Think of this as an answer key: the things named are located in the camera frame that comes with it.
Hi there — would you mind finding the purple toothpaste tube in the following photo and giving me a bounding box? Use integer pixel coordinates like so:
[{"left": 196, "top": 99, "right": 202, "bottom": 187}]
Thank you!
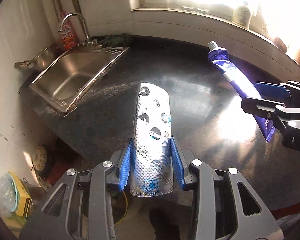
[{"left": 207, "top": 41, "right": 275, "bottom": 142}]

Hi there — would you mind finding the jar of red dried goods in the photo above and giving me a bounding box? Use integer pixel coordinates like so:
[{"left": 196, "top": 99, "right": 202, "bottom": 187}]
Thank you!
[{"left": 273, "top": 37, "right": 287, "bottom": 52}]

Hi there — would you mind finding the white detergent bottle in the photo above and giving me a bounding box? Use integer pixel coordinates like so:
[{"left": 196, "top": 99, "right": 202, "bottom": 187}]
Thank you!
[{"left": 232, "top": 2, "right": 251, "bottom": 29}]

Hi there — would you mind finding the stainless steel sink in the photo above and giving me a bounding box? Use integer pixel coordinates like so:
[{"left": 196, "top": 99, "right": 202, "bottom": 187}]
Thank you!
[{"left": 30, "top": 45, "right": 129, "bottom": 114}]

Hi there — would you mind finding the yellow box on floor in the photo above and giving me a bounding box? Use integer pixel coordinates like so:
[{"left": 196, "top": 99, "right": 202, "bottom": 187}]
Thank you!
[{"left": 8, "top": 172, "right": 33, "bottom": 218}]

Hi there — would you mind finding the dark green cloth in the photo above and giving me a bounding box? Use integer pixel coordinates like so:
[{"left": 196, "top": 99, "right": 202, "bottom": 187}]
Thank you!
[{"left": 100, "top": 33, "right": 132, "bottom": 48}]

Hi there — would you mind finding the chrome faucet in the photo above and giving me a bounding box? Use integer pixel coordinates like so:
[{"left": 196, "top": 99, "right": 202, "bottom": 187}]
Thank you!
[{"left": 58, "top": 12, "right": 98, "bottom": 46}]

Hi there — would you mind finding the red labelled cleaner bottle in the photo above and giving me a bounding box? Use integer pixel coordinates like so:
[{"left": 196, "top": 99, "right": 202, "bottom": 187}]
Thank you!
[{"left": 59, "top": 20, "right": 78, "bottom": 50}]

